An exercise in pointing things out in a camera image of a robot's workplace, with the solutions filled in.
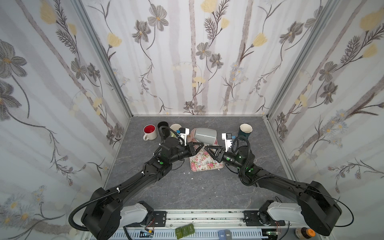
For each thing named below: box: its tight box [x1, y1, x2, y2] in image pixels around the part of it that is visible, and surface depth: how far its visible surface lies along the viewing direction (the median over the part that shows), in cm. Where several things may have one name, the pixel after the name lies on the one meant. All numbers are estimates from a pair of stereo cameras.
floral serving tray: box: [189, 145, 225, 172], surface depth 95 cm
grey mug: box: [194, 127, 217, 145], surface depth 73 cm
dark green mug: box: [238, 123, 253, 141], surface depth 101 cm
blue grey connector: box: [218, 229, 232, 240], surface depth 70 cm
